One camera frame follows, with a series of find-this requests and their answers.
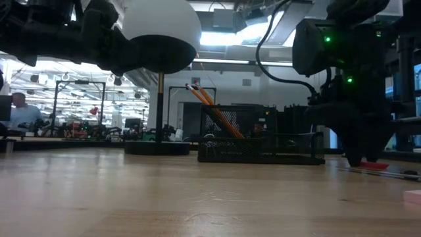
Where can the person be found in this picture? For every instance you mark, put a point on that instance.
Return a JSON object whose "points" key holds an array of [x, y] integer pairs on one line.
{"points": [[24, 113]]}

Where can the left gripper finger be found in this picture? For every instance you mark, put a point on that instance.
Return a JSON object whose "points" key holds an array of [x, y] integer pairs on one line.
{"points": [[123, 57]]}

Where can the black mesh desk organizer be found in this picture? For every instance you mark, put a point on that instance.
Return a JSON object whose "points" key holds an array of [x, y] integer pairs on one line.
{"points": [[263, 151]]}

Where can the ceiling light strip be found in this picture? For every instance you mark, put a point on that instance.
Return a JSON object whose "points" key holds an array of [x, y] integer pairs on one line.
{"points": [[223, 61]]}

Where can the black metal stand frame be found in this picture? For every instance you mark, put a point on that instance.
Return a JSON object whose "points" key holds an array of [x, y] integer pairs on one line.
{"points": [[79, 82]]}

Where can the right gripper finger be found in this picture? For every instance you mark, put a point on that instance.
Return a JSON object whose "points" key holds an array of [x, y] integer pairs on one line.
{"points": [[354, 151], [374, 148]]}

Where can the white globe table lamp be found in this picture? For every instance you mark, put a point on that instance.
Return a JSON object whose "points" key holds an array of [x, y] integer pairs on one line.
{"points": [[161, 19]]}

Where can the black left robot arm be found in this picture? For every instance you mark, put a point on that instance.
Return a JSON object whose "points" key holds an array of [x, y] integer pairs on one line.
{"points": [[33, 33]]}

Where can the red eraser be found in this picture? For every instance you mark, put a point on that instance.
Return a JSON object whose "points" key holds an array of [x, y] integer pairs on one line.
{"points": [[376, 165]]}

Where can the grey ceiling box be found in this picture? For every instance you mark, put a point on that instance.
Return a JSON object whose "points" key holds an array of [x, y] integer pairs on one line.
{"points": [[223, 18]]}

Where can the pink sticky note pad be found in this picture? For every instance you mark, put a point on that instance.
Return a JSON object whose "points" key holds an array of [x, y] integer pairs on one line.
{"points": [[412, 197]]}

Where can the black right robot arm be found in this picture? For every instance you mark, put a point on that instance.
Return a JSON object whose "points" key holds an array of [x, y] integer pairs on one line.
{"points": [[345, 49]]}

